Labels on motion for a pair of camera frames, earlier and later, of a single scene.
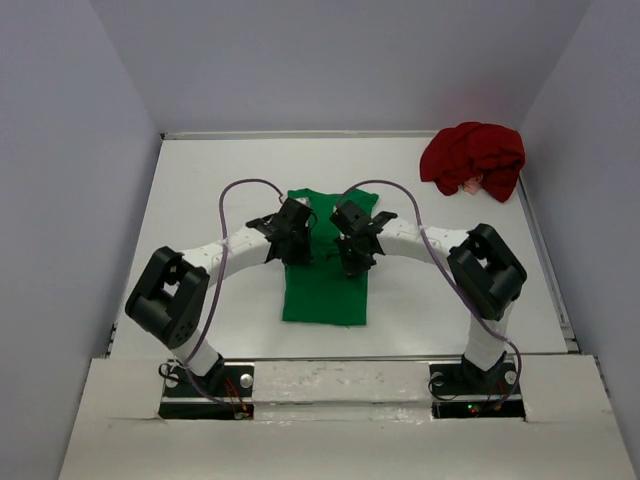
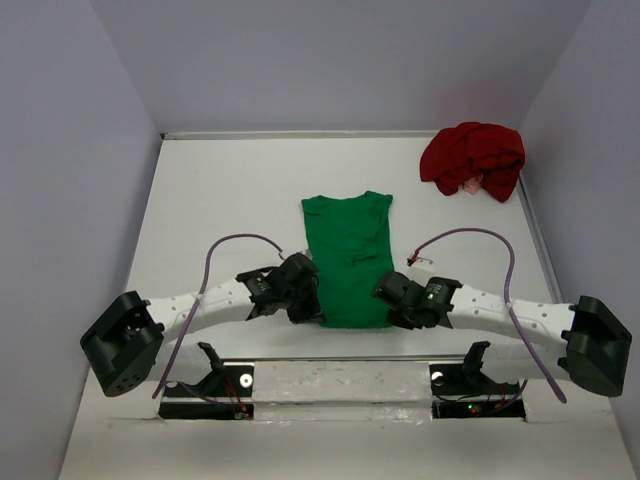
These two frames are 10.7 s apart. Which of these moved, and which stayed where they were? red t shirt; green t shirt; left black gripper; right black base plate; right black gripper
Moved: left black gripper; green t shirt; right black gripper
Stayed: red t shirt; right black base plate
